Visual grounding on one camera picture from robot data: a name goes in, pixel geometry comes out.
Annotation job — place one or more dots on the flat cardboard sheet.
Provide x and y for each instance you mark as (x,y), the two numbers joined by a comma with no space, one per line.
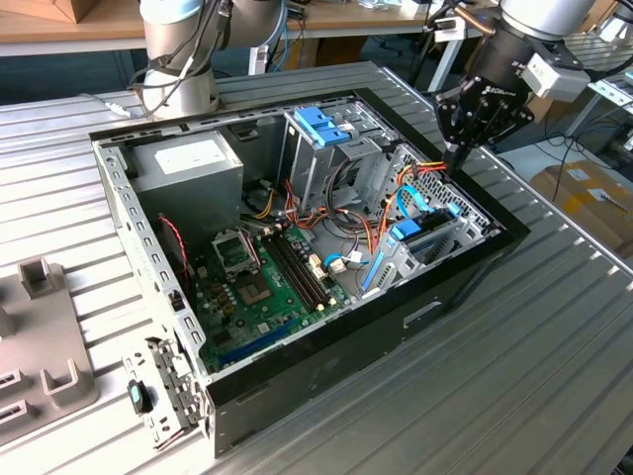
(336,52)
(549,111)

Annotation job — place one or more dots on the black tripod leg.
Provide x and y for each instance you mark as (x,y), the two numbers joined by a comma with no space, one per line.
(420,69)

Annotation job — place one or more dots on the hard disk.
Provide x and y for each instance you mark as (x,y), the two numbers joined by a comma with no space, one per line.
(406,231)

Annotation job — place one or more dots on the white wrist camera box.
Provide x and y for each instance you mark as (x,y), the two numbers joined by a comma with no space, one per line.
(549,74)

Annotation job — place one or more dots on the green motherboard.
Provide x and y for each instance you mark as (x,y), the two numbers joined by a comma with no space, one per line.
(271,317)

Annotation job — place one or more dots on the metal disk bay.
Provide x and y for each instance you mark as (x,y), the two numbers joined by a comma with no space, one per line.
(405,267)

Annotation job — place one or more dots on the black tab with blue stripe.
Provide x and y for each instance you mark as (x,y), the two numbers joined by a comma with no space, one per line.
(140,398)

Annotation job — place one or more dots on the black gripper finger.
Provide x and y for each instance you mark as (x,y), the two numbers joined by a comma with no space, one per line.
(447,119)
(514,123)

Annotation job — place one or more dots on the cardboard box with label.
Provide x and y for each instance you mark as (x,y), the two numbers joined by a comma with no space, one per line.
(583,218)

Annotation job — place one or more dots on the brown box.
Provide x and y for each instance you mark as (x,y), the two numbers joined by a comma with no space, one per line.
(86,10)

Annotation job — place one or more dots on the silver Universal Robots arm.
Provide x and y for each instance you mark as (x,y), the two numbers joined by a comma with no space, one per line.
(544,15)

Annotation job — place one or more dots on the blue plastic bay latch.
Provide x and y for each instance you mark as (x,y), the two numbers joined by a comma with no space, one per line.
(319,126)

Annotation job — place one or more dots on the wooden desk with white legs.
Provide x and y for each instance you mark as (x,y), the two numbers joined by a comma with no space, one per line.
(376,17)

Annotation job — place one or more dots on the blue expansion slot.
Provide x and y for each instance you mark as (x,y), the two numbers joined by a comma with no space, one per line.
(257,342)

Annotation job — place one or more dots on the metal frame table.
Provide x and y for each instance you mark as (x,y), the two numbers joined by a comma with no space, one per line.
(608,89)

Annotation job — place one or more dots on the black RAM slot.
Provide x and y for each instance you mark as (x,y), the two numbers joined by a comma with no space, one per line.
(287,275)
(294,272)
(307,267)
(300,270)

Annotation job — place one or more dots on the metal expansion card latch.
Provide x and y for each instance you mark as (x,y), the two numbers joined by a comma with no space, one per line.
(170,391)

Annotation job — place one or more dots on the grey parts rack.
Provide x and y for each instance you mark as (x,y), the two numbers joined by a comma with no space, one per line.
(44,336)

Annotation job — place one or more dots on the metal drive cage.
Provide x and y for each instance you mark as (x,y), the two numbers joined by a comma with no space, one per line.
(316,168)

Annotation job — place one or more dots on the black open PC case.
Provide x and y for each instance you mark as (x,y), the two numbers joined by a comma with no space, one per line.
(346,356)

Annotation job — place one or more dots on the grey power supply box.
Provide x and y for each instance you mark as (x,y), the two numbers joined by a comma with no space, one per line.
(188,198)

